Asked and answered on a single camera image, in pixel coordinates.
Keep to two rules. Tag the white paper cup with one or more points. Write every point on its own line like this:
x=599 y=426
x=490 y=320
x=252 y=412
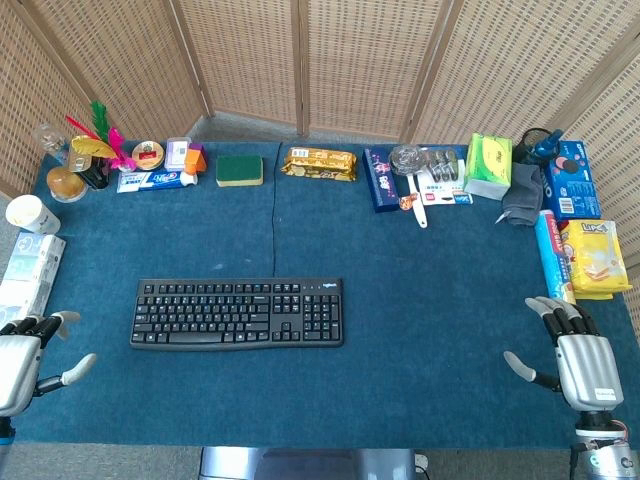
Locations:
x=30 y=214

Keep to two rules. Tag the woven bamboo folding screen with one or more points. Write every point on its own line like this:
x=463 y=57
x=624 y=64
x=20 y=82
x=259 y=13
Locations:
x=320 y=60

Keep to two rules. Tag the dark blue long box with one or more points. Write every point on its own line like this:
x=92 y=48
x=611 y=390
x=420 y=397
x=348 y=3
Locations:
x=380 y=182

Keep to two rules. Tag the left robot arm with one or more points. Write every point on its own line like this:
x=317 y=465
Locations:
x=4 y=435

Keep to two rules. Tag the battery blister pack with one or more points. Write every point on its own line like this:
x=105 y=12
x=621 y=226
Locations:
x=445 y=180

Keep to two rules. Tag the blue rolled bag pack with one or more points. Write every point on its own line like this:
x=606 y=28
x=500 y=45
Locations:
x=552 y=255

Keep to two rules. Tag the golden snack bag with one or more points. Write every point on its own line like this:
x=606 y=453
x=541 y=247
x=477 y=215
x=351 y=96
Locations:
x=320 y=164

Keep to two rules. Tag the round yellow-brown jelly cup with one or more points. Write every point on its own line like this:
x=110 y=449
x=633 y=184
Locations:
x=65 y=184

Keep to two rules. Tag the clear plastic bottle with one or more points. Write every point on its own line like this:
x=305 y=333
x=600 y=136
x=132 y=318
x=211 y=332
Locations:
x=50 y=140

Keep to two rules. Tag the yellow Lipo snack bag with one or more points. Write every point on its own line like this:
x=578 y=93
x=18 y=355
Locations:
x=595 y=260

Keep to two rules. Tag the green yellow sponge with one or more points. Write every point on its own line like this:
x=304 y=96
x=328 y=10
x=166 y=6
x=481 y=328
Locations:
x=239 y=170

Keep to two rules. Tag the orange purple small box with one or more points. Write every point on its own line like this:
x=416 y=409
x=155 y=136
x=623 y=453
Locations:
x=195 y=159

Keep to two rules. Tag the colourful feather shuttlecock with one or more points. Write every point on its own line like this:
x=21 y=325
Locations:
x=102 y=142

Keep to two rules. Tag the blue Oreo box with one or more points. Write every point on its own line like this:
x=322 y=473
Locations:
x=572 y=182

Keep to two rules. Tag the round red-gold tin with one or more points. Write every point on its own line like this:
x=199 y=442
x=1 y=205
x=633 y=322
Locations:
x=148 y=155

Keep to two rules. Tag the black mesh pen cup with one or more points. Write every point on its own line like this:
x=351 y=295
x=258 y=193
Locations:
x=530 y=145

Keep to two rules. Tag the white tissue pack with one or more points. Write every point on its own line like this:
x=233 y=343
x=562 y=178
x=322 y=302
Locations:
x=30 y=272

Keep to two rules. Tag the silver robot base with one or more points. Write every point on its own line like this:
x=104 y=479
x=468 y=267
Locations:
x=310 y=464

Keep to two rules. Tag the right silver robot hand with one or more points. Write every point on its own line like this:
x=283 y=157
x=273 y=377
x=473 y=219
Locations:
x=585 y=365

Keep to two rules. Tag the black Logitech keyboard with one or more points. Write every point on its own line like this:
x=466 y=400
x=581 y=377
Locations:
x=235 y=315

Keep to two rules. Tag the green white tissue box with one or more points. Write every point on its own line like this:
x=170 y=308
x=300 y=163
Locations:
x=490 y=165

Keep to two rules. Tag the black holder box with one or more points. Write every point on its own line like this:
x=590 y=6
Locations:
x=97 y=175

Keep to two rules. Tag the blue felt table mat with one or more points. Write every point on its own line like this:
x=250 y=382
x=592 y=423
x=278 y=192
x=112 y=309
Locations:
x=320 y=300

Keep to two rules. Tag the blue white toothpaste box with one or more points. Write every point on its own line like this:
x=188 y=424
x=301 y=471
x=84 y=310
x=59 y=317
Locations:
x=155 y=181

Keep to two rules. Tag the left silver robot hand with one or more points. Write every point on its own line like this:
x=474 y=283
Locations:
x=17 y=357

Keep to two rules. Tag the clear purple card box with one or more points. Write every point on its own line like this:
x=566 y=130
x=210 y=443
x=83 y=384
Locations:
x=176 y=153

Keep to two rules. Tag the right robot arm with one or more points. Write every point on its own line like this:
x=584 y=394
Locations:
x=602 y=440

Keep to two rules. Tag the grey folded cloth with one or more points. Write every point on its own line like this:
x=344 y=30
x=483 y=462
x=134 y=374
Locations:
x=525 y=195

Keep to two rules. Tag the blue plastic toy figure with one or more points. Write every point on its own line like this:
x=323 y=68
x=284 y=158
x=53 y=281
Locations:
x=546 y=145

